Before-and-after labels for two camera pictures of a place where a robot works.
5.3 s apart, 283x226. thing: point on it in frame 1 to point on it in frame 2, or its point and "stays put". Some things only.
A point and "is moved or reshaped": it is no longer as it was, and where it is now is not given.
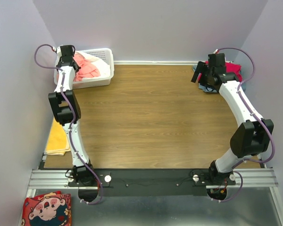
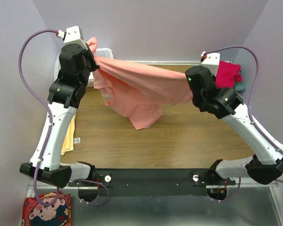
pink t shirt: (87, 70) is moved or reshaped
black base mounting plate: (150, 182) stays put
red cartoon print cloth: (52, 209) stays put
